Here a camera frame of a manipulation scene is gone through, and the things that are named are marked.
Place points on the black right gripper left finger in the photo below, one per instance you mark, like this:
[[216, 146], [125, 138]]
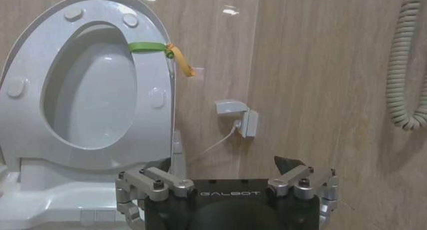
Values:
[[161, 182]]

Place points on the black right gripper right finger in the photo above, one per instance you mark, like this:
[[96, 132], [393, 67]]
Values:
[[300, 180]]

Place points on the white toilet body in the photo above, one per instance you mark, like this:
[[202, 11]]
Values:
[[49, 202]]

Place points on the white toilet lid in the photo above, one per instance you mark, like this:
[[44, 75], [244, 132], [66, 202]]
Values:
[[100, 102]]

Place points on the pale grey toilet seat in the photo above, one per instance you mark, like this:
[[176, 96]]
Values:
[[148, 75]]

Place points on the grey wall socket box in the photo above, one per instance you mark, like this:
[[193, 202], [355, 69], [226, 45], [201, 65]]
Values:
[[248, 123]]

